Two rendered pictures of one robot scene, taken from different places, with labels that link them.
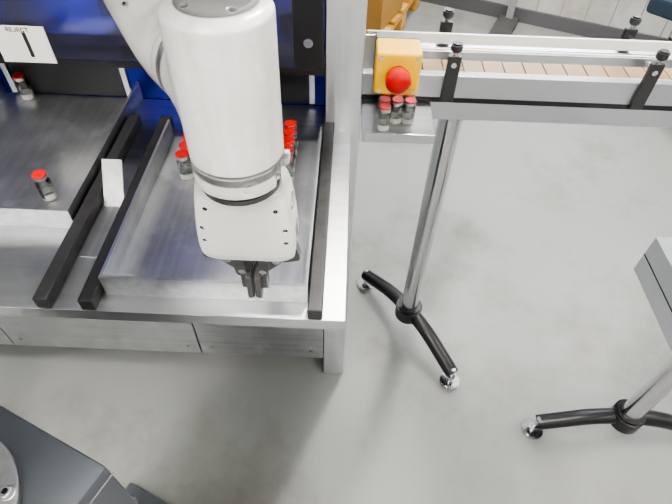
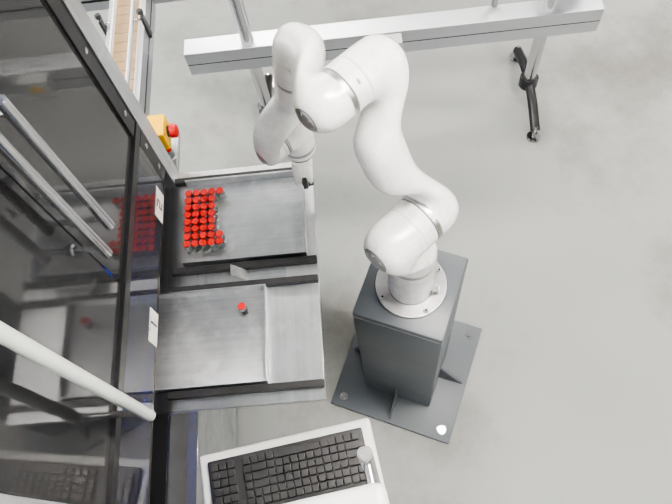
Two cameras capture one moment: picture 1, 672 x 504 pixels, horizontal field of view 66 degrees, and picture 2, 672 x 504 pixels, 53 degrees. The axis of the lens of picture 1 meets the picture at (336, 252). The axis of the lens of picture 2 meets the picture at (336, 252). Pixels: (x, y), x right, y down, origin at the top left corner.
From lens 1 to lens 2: 157 cm
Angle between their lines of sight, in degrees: 45
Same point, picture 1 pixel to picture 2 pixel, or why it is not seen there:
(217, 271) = (289, 214)
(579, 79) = (140, 54)
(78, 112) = (162, 333)
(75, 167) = (218, 310)
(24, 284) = (305, 295)
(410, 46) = (155, 119)
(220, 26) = not seen: hidden behind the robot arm
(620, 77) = (136, 35)
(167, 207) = (248, 249)
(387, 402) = not seen: hidden behind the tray
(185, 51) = not seen: hidden behind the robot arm
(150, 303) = (310, 237)
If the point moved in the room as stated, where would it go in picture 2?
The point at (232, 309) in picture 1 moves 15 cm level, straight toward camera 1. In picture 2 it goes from (310, 203) to (358, 183)
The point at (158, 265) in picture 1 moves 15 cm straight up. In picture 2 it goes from (288, 240) to (280, 215)
